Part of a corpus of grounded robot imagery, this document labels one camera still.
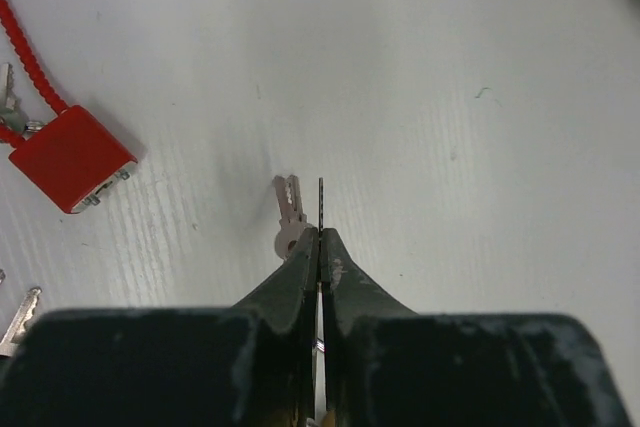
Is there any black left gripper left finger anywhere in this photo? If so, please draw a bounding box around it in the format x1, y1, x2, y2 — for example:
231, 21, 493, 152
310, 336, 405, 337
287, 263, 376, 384
1, 228, 319, 426

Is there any red cable padlock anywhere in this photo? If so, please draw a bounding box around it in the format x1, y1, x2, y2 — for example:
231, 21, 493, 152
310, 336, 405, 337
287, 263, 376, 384
1, 0, 138, 214

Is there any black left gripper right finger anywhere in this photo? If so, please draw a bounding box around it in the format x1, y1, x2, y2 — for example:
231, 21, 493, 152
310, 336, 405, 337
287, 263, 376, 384
319, 229, 631, 426

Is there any black headed key pair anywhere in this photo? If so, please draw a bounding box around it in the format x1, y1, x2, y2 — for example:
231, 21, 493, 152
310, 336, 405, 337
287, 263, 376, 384
0, 286, 42, 362

